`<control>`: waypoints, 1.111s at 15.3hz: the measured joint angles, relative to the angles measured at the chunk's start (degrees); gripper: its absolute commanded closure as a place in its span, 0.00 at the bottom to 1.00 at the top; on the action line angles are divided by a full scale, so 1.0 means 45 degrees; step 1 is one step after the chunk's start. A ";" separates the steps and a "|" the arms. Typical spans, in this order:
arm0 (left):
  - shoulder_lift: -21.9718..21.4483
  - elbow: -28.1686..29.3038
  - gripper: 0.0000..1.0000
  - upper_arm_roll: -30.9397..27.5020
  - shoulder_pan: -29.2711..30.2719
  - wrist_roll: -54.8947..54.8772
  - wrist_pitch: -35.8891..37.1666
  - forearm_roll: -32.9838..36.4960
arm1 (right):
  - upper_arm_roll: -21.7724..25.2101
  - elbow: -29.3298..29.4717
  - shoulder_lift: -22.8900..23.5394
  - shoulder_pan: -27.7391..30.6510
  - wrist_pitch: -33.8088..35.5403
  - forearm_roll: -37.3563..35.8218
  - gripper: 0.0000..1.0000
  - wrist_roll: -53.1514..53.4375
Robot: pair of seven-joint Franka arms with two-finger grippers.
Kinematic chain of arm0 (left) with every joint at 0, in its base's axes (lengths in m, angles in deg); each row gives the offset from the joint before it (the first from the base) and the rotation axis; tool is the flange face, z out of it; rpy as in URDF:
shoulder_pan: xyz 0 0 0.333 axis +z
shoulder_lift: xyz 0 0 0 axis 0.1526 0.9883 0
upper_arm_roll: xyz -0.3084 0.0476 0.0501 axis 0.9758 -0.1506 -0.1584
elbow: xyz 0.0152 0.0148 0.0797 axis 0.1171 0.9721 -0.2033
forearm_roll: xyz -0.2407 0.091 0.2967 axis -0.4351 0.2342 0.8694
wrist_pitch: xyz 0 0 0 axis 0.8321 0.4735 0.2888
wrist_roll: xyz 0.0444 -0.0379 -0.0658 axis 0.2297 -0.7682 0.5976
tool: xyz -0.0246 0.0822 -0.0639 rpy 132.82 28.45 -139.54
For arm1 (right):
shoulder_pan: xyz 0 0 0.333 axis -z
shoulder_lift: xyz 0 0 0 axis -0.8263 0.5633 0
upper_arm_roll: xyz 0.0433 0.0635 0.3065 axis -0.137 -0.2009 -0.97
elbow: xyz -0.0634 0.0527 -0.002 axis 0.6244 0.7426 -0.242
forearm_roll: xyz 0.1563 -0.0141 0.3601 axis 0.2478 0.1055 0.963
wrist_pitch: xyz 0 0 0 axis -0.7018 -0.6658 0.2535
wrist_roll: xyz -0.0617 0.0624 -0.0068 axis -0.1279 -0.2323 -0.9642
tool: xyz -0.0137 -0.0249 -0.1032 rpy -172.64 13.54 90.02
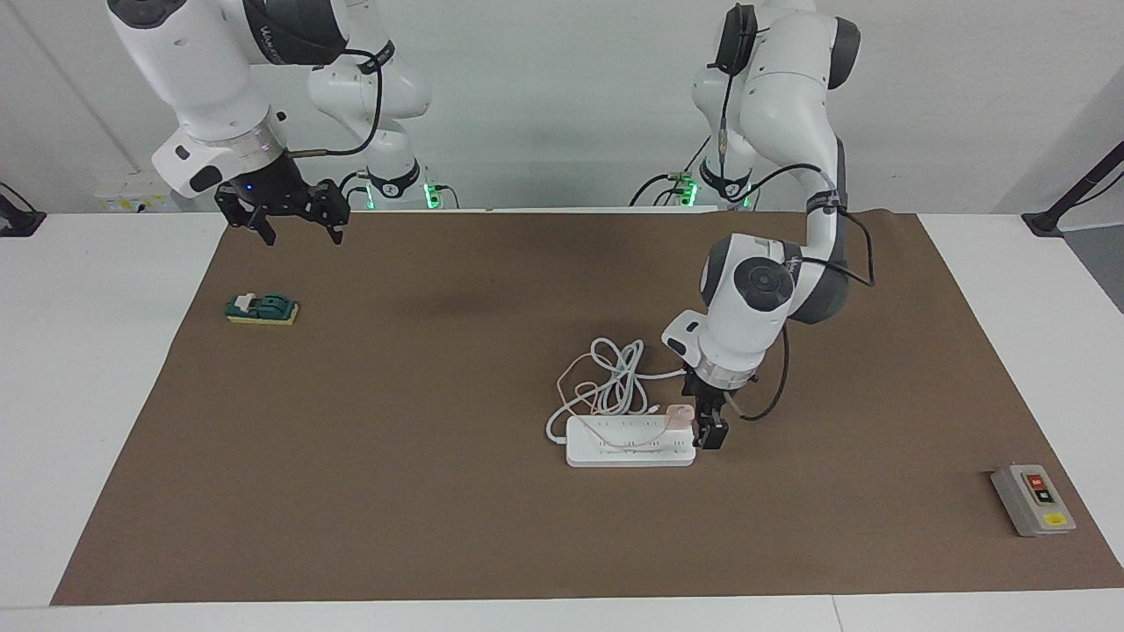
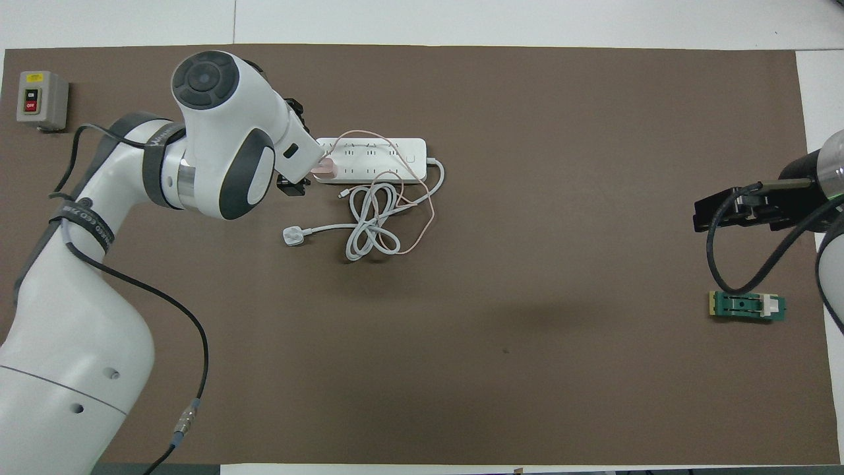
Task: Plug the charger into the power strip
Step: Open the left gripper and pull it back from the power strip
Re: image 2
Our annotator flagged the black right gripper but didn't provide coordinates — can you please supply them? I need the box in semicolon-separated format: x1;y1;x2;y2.
694;155;825;233

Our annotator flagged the pink charger cable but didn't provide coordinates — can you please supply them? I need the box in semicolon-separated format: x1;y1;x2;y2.
328;129;436;256

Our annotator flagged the white power strip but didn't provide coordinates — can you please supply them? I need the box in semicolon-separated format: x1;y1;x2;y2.
315;137;428;185

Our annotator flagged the brown table mat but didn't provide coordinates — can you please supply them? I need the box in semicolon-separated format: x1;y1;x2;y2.
0;44;841;466

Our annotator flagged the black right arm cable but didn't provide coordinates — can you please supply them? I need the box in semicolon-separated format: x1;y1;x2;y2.
706;178;844;294

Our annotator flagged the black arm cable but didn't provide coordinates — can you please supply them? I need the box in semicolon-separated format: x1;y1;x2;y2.
706;178;844;294
49;124;210;475

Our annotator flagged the white power cord with plug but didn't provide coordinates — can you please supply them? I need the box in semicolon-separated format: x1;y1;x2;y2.
282;157;446;263

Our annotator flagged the green knife switch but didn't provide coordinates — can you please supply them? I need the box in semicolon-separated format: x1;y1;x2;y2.
709;290;787;323

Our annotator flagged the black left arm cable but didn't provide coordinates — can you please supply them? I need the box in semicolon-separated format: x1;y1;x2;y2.
49;124;210;475

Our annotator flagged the grey on-off switch box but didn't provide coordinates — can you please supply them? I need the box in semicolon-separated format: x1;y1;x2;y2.
16;71;70;131

